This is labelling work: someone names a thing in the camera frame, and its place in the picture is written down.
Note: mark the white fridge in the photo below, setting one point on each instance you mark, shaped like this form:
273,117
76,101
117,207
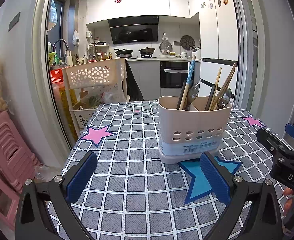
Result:
219,30

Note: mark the red plastic basket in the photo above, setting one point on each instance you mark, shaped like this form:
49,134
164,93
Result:
56,76

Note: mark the black wok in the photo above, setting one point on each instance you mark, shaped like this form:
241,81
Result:
124,52

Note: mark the round dark tray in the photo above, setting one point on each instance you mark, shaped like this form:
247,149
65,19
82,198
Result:
187,42

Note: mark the black cooking pot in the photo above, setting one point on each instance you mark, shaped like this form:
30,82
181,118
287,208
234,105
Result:
147,50

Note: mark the grey checked tablecloth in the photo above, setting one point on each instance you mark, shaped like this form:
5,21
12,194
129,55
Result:
137,167

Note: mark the seasoning rack with bottles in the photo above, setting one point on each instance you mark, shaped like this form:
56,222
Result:
99,51

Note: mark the beige perforated storage trolley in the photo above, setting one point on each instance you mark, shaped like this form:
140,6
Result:
94,73

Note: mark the curved kitchen faucet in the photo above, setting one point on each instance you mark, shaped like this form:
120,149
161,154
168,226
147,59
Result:
59,40

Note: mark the blue patterned wooden chopstick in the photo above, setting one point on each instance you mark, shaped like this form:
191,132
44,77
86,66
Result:
191,70

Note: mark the black range hood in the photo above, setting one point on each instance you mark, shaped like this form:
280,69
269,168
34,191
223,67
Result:
134,32

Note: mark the round grey plate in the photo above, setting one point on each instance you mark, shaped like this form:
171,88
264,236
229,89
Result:
165,47

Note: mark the black hanging cloth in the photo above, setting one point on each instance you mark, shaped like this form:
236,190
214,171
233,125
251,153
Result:
134,87

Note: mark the beige plastic utensil holder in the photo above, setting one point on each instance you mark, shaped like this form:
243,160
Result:
194,125

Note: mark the white upper cabinets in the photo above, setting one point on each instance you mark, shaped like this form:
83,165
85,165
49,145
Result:
137,5

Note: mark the blue star sticker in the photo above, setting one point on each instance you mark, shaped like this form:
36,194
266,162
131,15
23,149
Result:
199,180

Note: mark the dark wall switch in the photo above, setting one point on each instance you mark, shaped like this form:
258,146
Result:
14,21

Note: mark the hanging plastic bag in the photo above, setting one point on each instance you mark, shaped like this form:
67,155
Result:
75,38

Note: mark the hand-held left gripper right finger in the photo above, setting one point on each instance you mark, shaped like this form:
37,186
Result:
215,177

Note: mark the clear plastic bag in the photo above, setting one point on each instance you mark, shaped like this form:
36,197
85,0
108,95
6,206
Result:
47,173

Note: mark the pink star sticker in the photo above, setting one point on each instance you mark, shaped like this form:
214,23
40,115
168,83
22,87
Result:
254,121
97,135

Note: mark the dark translucent plastic spoon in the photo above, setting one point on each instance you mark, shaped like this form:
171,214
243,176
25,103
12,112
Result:
225,97

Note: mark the black built-in oven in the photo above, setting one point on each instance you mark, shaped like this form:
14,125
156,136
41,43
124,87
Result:
174,77

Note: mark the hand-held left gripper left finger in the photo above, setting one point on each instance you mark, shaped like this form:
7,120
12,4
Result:
83,172

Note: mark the white kettle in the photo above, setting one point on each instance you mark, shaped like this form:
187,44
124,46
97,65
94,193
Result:
196,53

